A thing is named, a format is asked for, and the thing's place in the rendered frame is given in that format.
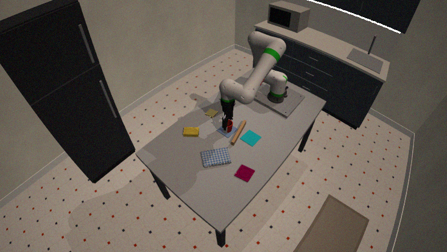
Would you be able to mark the yellow square pad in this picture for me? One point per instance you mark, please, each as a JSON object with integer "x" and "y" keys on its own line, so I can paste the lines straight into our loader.
{"x": 211, "y": 113}

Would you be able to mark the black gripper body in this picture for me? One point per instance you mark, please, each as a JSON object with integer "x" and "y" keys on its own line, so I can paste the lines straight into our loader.
{"x": 227, "y": 111}

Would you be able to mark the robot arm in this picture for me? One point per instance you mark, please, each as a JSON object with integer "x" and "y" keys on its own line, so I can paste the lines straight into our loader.
{"x": 265, "y": 59}

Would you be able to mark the flat dark red square pad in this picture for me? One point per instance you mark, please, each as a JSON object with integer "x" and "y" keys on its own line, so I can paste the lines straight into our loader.
{"x": 245, "y": 173}

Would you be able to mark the red cup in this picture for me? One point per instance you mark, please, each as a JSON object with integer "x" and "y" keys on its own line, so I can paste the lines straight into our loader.
{"x": 229, "y": 126}

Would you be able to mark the yellow sponge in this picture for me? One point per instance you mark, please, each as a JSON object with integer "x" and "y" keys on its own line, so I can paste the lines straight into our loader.
{"x": 191, "y": 131}

